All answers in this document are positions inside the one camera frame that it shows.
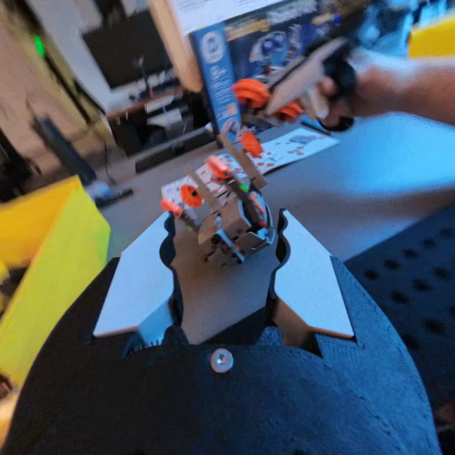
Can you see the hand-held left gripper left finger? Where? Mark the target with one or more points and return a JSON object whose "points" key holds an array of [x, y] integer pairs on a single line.
{"points": [[138, 284]]}

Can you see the blue toy robot box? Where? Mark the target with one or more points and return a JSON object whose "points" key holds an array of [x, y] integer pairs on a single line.
{"points": [[217, 71]]}

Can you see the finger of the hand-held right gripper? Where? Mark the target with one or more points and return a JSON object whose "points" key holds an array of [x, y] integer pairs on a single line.
{"points": [[298, 83]]}

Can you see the black monitor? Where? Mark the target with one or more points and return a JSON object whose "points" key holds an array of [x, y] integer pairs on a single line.
{"points": [[124, 46]]}

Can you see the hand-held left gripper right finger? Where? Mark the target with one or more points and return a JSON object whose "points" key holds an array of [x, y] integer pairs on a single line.
{"points": [[312, 291]]}

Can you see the person's right hand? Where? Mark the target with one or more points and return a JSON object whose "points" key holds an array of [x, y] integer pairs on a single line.
{"points": [[364, 89]]}

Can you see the yellow plastic bin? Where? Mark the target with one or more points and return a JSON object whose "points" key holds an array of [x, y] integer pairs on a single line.
{"points": [[433, 39], [53, 266]]}

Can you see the white open instruction booklet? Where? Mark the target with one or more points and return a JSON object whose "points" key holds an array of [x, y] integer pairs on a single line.
{"points": [[302, 145]]}

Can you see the orange wheels grey beam assembly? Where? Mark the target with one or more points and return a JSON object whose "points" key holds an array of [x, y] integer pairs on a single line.
{"points": [[248, 92]]}

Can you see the grey orange toy robot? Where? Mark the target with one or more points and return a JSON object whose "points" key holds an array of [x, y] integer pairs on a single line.
{"points": [[231, 220]]}

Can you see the white printed task sheet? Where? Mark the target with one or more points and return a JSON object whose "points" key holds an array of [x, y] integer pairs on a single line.
{"points": [[213, 10]]}

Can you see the black rectangular case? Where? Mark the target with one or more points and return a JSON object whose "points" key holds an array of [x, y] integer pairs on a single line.
{"points": [[170, 153]]}

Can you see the green exit sign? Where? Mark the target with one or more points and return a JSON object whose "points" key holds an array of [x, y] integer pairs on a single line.
{"points": [[39, 46]]}

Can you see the person's right forearm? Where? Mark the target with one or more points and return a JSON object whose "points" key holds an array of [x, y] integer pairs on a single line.
{"points": [[419, 89]]}

